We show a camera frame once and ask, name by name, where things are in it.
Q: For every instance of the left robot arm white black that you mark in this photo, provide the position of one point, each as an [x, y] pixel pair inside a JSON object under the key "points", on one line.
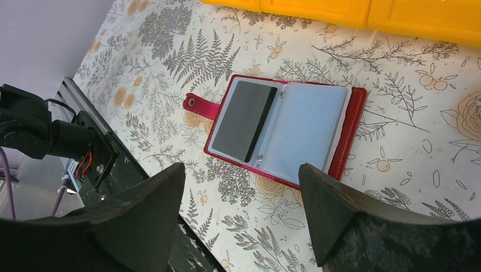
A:
{"points": [[38, 127]]}

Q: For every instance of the black credit card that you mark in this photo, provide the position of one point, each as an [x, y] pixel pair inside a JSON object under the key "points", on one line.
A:
{"points": [[242, 118]]}

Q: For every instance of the floral table mat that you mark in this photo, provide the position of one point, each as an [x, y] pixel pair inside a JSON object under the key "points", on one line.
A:
{"points": [[416, 147]]}

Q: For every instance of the yellow three-compartment bin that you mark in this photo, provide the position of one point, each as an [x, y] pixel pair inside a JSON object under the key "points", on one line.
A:
{"points": [[455, 21]]}

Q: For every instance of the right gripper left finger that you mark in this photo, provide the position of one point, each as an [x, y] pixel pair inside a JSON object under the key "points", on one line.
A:
{"points": [[130, 231]]}

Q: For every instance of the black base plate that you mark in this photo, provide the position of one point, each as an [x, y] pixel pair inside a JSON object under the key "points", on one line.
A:
{"points": [[187, 252]]}

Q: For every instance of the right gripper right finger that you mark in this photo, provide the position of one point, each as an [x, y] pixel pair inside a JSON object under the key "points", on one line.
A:
{"points": [[352, 231]]}

